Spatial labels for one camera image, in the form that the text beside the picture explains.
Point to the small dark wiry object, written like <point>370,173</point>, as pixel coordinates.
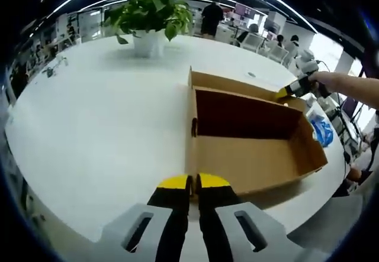
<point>54,67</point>

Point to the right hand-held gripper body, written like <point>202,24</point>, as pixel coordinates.
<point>308,62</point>

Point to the person's right hand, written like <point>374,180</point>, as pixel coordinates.
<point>322,78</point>

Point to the blue wet wipes soft item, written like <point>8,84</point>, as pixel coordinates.
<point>322,132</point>

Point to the green potted plant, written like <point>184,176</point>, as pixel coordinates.
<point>151,13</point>

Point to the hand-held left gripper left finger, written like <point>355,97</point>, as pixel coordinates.
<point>174,214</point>

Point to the brown cardboard shoe box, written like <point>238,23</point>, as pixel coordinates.
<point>251,155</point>

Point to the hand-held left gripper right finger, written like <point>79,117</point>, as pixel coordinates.
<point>216,214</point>

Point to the wall display screen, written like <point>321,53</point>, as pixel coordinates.
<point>245,9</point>

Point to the white office chair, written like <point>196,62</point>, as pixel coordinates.
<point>251,41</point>
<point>278,53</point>

